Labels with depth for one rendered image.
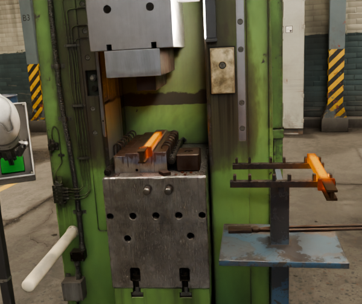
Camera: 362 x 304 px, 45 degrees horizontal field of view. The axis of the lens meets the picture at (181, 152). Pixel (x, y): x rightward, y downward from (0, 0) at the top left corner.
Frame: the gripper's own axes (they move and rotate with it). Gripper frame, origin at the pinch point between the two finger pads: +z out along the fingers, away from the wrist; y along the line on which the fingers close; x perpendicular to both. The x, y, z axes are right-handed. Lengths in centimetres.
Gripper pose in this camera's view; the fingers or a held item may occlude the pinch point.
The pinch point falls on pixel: (10, 158)
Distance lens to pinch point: 156.3
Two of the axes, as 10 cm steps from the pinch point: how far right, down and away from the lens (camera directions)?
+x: -2.1, -9.4, 2.7
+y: 9.4, -1.2, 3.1
